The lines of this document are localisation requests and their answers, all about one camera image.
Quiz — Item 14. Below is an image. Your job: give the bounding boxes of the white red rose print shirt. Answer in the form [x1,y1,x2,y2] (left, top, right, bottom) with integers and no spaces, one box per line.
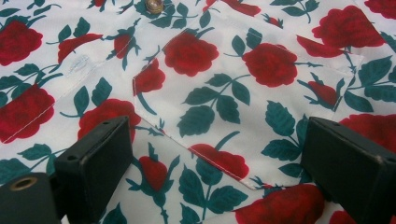
[0,0,396,224]

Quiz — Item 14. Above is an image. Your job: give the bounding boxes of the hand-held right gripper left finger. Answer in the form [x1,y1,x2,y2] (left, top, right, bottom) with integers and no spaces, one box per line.
[54,115,134,224]

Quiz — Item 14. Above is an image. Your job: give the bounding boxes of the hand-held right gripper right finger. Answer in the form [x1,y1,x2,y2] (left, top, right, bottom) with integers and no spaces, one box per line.
[299,116,396,224]

